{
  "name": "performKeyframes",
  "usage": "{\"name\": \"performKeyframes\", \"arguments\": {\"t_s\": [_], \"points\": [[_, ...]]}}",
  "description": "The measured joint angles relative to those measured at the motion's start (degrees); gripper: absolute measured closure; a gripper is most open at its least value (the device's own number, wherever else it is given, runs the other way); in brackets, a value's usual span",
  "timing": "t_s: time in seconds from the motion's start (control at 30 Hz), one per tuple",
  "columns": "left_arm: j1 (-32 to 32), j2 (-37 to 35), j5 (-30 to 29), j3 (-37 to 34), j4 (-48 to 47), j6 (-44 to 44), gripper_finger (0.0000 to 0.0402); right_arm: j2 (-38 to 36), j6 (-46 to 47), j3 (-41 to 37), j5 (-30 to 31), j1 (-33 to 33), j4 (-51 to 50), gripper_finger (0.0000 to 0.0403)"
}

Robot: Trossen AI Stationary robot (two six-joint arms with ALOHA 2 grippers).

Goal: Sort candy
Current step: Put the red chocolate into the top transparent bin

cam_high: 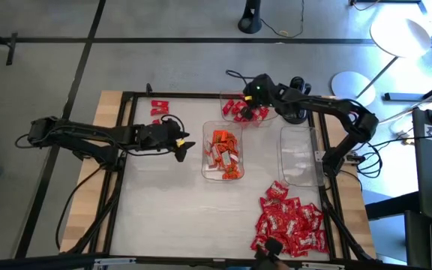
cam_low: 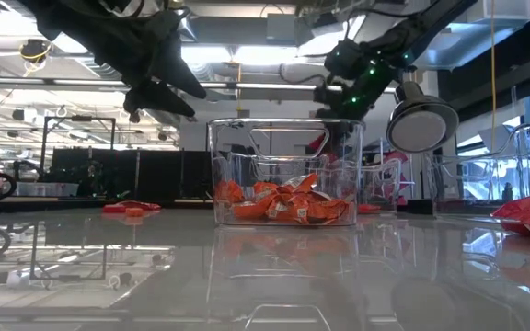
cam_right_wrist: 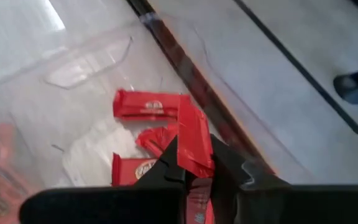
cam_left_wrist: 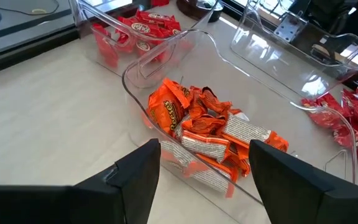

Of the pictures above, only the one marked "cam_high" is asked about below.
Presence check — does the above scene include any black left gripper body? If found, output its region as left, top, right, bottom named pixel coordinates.
left=139, top=119, right=182, bottom=151

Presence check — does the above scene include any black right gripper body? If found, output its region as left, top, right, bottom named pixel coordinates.
left=242, top=73, right=279, bottom=108

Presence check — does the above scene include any orange Reese's candy pack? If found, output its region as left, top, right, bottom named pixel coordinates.
left=212, top=130, right=229, bottom=144
left=215, top=144, right=233, bottom=159
left=205, top=140, right=219, bottom=166
left=225, top=133, right=239, bottom=151
left=219, top=152, right=239, bottom=170
left=221, top=164, right=243, bottom=181

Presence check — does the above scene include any clear plastic bin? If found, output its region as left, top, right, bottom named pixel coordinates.
left=278, top=125, right=326, bottom=188
left=200, top=120, right=246, bottom=183
left=219, top=91, right=279, bottom=124

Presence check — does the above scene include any red Skittles candy pack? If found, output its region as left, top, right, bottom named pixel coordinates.
left=305, top=217, right=324, bottom=232
left=285, top=217, right=302, bottom=238
left=259, top=196, right=279, bottom=213
left=294, top=230, right=317, bottom=258
left=250, top=235, right=268, bottom=251
left=266, top=181, right=290, bottom=202
left=255, top=216, right=270, bottom=236
left=300, top=203, right=324, bottom=221
left=313, top=229, right=330, bottom=254
left=277, top=232, right=296, bottom=256
left=281, top=197, right=302, bottom=215
left=266, top=210, right=288, bottom=233

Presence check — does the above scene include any black floor stand pole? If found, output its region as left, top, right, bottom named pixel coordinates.
left=237, top=0, right=264, bottom=35

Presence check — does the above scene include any black floor cable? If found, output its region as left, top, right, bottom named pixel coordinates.
left=260, top=0, right=306, bottom=39

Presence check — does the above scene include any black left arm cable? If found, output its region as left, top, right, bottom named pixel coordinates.
left=54, top=160, right=108, bottom=251

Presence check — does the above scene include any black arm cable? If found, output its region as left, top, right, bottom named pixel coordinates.
left=356, top=141, right=385, bottom=179
left=54, top=160, right=108, bottom=251

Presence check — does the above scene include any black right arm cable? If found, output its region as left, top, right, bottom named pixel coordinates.
left=356, top=141, right=385, bottom=179

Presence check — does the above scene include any black table-level camera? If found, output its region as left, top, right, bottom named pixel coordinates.
left=253, top=237, right=285, bottom=270

